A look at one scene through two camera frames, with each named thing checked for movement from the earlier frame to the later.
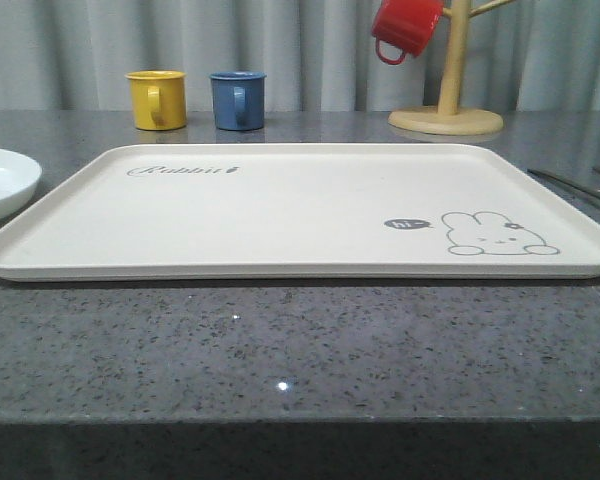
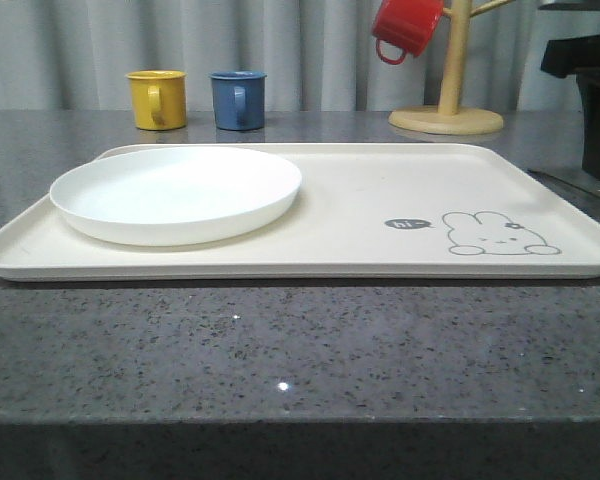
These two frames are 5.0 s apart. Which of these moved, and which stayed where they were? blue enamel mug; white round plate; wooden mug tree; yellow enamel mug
Moved: white round plate
Stayed: yellow enamel mug; wooden mug tree; blue enamel mug
